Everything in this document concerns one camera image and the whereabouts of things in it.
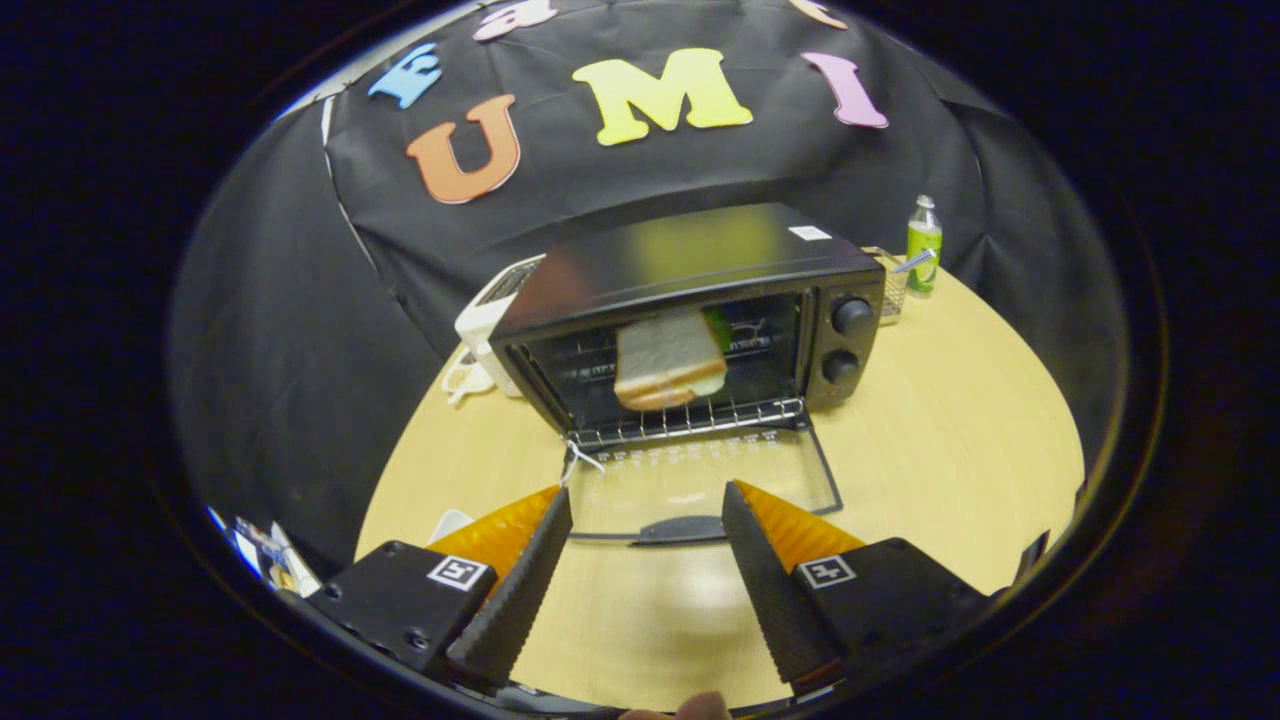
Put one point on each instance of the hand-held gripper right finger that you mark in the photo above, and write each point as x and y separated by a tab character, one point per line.
770	590

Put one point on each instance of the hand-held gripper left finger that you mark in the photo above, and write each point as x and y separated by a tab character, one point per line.
515	590

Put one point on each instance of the toast sandwich with lettuce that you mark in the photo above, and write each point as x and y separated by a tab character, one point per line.
665	360

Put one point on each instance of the black toaster oven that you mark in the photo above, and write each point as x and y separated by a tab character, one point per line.
690	255

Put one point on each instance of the white slot toaster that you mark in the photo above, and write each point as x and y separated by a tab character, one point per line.
485	320

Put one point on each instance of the white rectangular tray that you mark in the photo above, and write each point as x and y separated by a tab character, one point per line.
450	523

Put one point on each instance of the small white patterned dish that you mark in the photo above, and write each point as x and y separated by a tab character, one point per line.
465	380

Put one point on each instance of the blue printed box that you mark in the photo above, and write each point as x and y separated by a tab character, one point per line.
262	555

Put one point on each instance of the clear mesh holder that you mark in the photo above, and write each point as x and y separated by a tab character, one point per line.
888	295

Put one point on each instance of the silver pen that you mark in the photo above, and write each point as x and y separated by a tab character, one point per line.
915	261

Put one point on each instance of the green label plastic bottle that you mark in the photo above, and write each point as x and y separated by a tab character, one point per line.
923	250

